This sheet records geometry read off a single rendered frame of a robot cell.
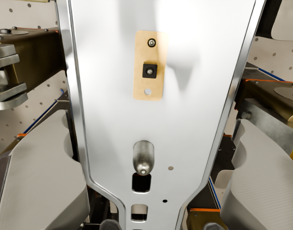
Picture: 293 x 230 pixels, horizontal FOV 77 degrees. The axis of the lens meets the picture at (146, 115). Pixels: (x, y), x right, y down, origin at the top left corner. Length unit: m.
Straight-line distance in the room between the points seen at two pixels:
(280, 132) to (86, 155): 0.26
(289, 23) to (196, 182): 0.26
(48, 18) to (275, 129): 0.54
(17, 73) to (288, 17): 0.30
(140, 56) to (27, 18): 0.42
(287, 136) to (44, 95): 0.60
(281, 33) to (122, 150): 0.26
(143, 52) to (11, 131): 0.63
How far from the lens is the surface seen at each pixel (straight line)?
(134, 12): 0.23
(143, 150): 0.26
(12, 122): 0.76
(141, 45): 0.23
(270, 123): 0.27
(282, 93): 0.32
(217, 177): 0.37
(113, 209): 0.43
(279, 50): 0.65
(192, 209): 0.55
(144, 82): 0.24
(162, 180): 0.34
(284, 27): 0.30
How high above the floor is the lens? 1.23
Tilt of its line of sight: 61 degrees down
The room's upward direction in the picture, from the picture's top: 180 degrees clockwise
